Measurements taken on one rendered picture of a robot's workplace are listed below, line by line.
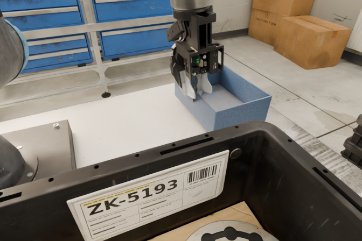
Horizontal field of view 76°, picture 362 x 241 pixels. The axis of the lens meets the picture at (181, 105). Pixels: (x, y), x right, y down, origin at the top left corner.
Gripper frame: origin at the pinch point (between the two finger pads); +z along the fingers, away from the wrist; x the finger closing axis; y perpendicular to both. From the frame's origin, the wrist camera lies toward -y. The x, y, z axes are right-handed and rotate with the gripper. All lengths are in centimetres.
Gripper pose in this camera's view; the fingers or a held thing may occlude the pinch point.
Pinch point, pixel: (193, 94)
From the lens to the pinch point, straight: 54.2
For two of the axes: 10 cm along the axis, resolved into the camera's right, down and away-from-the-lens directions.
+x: 9.1, -3.0, 2.9
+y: 4.1, 5.1, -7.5
